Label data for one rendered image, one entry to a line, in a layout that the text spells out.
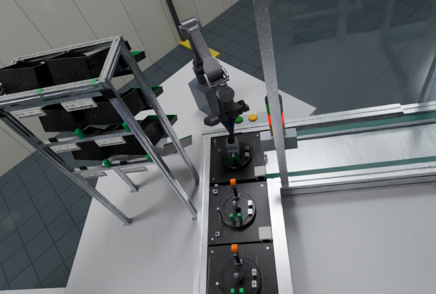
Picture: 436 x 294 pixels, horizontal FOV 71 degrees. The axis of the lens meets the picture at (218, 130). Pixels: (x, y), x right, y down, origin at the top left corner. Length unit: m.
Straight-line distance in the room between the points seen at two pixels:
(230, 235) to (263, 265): 0.16
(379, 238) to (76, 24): 2.92
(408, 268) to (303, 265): 0.34
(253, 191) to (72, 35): 2.50
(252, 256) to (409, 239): 0.56
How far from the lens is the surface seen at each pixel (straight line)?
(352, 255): 1.27
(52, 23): 3.22
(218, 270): 1.17
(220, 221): 1.22
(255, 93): 1.74
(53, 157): 1.11
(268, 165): 1.36
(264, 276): 1.14
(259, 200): 1.23
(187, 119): 1.72
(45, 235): 2.97
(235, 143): 1.24
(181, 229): 1.38
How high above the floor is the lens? 2.07
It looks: 49 degrees down
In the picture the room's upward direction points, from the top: 21 degrees counter-clockwise
